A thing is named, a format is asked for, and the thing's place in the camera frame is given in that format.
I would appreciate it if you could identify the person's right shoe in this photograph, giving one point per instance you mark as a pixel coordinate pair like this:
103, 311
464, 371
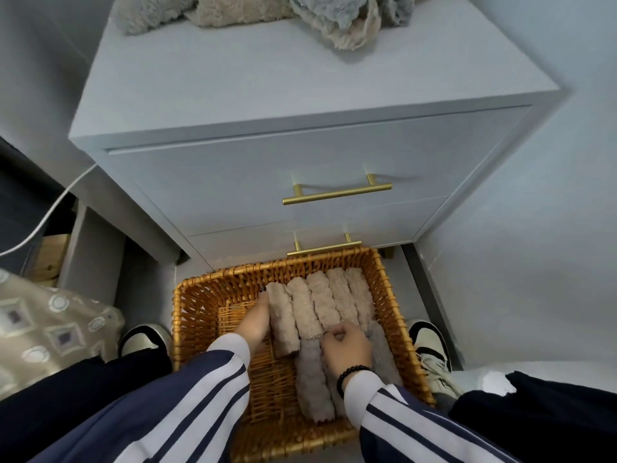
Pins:
434, 352

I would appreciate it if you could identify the person's shoe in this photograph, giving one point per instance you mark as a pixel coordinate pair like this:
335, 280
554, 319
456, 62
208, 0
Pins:
434, 352
142, 339

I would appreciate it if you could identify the person's left shoe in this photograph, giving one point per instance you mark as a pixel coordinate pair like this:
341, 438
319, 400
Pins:
142, 339

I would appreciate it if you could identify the patterned beige bedspread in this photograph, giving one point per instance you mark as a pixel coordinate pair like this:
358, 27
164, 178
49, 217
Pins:
48, 327

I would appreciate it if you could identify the white nightstand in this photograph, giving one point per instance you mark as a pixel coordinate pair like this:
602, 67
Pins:
241, 81

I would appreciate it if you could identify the pile of beige grey towels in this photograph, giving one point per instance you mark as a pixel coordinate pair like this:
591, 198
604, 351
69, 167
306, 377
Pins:
231, 9

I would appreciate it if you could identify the person's left forearm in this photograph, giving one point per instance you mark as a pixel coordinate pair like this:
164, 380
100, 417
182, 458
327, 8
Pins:
168, 414

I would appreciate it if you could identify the orange wicker basket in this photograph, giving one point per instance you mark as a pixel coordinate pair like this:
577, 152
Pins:
202, 303

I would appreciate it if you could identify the single grey towel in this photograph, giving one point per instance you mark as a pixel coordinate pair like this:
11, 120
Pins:
385, 356
313, 380
337, 400

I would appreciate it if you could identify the person's left hand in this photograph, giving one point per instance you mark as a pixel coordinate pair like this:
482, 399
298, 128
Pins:
255, 323

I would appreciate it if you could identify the person's right forearm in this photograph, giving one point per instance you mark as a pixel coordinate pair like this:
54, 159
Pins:
409, 429

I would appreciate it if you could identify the person's right hand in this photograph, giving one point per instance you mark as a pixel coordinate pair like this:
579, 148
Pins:
349, 349

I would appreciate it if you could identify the light wooden board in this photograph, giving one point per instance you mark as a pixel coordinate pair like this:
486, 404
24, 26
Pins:
50, 260

